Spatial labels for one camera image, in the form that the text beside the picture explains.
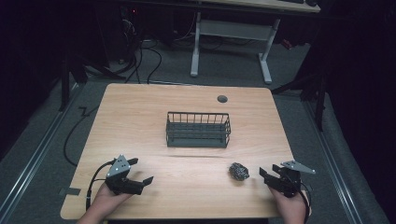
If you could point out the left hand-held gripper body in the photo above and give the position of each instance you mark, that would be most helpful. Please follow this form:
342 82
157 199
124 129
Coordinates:
122 184

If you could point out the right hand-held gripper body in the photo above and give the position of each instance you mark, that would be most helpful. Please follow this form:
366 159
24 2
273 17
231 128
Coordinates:
288 182

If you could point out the steel wool scourer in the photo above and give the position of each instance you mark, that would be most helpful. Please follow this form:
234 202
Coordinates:
239 171

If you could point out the person's left hand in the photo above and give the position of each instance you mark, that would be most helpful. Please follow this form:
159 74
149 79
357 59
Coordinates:
109 198

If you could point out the person's right hand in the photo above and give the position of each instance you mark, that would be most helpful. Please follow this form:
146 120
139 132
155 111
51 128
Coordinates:
290 206

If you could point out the grey floor tape piece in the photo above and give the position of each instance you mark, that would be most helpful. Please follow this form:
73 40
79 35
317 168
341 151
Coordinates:
70 191

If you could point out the black metal stand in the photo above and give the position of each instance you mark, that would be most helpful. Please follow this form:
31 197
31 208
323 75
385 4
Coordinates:
65 81
319 99

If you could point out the black computer tower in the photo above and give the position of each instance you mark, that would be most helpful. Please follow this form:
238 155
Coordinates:
129 28

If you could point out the white-framed wooden desk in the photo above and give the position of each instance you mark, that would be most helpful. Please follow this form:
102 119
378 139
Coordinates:
236 29

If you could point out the metal floor rail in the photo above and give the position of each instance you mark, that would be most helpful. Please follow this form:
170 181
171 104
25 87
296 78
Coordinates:
34 158
334 168

